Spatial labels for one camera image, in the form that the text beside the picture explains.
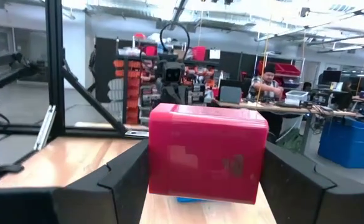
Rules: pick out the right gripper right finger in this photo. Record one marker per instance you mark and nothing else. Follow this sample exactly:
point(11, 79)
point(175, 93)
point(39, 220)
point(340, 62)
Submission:
point(300, 196)

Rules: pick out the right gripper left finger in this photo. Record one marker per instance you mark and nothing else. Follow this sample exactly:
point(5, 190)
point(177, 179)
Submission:
point(119, 193)

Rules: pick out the red charger with green port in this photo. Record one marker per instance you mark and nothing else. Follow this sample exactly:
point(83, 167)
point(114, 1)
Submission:
point(206, 149)

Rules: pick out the light blue USB charger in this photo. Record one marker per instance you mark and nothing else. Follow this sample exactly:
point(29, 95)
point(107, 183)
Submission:
point(191, 199)

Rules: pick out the neighbouring black robot arm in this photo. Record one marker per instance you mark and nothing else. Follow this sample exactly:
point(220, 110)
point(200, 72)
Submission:
point(1, 77)

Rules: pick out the black shelf with orange bins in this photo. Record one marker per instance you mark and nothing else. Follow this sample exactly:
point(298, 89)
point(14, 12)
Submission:
point(135, 81)

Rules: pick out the red bucket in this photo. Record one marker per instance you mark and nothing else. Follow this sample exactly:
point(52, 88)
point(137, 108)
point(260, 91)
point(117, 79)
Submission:
point(198, 53)

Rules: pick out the grey laptop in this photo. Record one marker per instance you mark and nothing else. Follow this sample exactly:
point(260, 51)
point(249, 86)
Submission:
point(230, 95)

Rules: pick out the large blue storage bin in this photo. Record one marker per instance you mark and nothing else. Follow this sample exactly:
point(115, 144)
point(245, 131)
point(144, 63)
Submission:
point(349, 146)

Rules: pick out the wooden work desk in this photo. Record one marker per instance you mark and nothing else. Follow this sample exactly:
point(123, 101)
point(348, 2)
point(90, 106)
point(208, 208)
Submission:
point(293, 109)

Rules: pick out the person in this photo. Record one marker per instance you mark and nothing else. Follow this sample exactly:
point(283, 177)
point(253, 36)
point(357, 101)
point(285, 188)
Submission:
point(264, 85)

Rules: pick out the white storage box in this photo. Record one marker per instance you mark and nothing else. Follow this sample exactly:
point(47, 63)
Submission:
point(296, 96)

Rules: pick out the black table clamp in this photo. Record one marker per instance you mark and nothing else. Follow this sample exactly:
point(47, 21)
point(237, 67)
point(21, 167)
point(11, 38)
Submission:
point(4, 171)

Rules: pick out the red shelf bins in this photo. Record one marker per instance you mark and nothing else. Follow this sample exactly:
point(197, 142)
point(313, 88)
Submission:
point(289, 70)

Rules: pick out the black desk monitor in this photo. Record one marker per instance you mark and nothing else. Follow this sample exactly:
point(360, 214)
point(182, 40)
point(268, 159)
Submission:
point(331, 76)

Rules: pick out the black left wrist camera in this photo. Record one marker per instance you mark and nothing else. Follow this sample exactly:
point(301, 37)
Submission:
point(173, 74)

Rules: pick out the silver frame bracket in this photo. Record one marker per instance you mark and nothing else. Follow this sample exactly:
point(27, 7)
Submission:
point(46, 124)
point(137, 133)

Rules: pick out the black aluminium rig frame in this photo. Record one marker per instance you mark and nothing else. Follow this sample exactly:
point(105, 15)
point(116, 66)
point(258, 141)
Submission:
point(54, 62)

